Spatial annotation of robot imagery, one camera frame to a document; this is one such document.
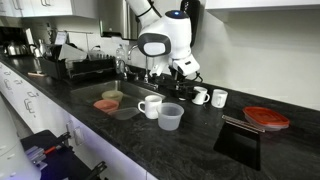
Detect red lidded food container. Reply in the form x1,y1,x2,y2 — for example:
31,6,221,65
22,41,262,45
242,106,291,132

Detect white base cabinets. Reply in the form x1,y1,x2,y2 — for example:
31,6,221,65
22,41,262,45
0,61,158,180

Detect clear plastic water bottle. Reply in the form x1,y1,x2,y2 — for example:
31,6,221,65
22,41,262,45
115,44,127,75

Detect cream plastic bowl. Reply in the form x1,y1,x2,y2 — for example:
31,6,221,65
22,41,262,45
101,89,124,102

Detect small wooden board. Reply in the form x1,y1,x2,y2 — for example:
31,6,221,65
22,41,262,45
27,71,48,78

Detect steel coffee pot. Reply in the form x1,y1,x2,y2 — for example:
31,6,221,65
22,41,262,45
31,38,47,58

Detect steel paper towel dispenser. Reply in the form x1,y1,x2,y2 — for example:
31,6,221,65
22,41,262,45
98,0,141,41

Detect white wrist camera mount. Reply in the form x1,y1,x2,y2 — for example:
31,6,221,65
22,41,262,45
172,54,201,76

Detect stainless steel sink basin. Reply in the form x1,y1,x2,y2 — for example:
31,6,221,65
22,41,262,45
71,78,167,116

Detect black wall dispenser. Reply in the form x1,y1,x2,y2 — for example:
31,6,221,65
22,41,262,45
179,0,202,48

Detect translucent round plastic tub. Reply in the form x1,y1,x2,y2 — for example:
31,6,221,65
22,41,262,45
156,102,185,132

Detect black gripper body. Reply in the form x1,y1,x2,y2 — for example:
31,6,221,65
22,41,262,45
168,66,190,86

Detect pink plastic bowl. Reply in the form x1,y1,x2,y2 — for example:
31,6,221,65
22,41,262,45
93,98,120,114

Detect white wall cabinet with handles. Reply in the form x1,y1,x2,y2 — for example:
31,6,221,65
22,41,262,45
0,0,99,19

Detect white plate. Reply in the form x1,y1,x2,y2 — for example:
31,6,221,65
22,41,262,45
58,43,88,62

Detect orange handled tool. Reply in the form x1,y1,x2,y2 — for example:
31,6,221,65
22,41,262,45
43,145,63,155

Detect black dish rack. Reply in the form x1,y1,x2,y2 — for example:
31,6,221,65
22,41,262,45
39,43,117,81

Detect white ceramic mug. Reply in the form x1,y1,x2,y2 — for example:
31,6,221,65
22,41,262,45
137,94,163,120
211,88,229,109
192,86,211,106

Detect black tool cart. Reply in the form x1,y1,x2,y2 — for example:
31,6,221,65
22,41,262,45
19,129,109,180

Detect chrome gooseneck faucet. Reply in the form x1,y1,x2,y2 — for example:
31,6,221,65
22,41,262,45
127,44,150,84

